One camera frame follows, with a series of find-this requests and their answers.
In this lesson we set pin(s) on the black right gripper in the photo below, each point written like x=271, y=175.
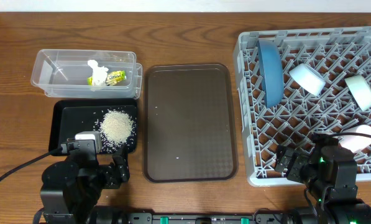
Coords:
x=295, y=173

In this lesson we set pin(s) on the black tray bin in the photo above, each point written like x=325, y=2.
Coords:
x=71, y=117

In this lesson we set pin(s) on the pink cup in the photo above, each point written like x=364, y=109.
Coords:
x=356, y=143

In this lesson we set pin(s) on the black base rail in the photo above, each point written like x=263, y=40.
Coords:
x=261, y=216

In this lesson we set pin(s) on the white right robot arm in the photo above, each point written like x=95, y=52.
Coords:
x=329, y=174

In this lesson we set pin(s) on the clear plastic bin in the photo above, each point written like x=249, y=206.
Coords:
x=65, y=73

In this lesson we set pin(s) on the grey dishwasher rack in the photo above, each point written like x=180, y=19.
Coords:
x=337, y=54

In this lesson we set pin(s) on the white tissue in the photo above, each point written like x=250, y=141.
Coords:
x=99, y=74

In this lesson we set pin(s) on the yellow green snack wrapper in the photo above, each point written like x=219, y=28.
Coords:
x=115, y=77

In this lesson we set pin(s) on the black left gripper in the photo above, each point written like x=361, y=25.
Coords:
x=122, y=170

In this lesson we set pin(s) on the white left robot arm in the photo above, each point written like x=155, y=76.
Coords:
x=71, y=188

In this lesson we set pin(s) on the brown serving tray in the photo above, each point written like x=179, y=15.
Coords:
x=189, y=130

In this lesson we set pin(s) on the white rice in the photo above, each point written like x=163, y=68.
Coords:
x=117, y=128

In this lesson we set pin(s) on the light blue bowl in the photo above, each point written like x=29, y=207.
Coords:
x=308, y=78

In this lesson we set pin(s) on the dark blue plate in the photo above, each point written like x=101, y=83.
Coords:
x=271, y=71

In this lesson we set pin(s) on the mint green bowl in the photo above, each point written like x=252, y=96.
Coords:
x=360, y=90

